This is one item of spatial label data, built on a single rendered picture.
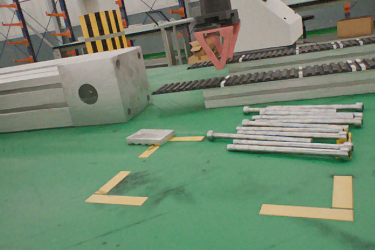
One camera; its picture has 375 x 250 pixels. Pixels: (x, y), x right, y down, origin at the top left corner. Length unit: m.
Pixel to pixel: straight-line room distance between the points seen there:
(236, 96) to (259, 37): 0.55
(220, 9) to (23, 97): 0.36
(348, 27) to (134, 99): 4.92
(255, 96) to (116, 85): 0.19
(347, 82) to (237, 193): 0.26
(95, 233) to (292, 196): 0.14
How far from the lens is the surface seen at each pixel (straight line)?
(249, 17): 1.03
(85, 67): 0.52
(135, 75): 0.55
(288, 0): 5.48
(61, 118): 0.57
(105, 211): 0.29
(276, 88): 0.47
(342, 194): 0.26
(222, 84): 0.48
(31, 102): 0.59
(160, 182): 0.31
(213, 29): 0.62
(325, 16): 8.11
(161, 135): 0.40
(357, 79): 0.48
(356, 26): 5.34
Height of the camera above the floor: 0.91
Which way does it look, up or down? 15 degrees down
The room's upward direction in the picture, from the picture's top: 11 degrees counter-clockwise
